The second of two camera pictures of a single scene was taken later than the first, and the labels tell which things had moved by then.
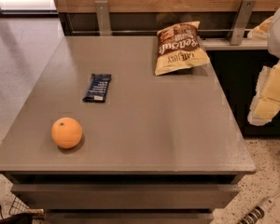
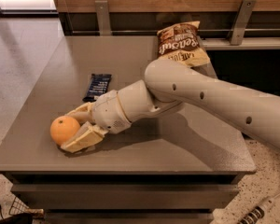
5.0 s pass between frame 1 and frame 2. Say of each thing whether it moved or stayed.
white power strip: stayed
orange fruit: stayed
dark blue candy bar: stayed
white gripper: moved
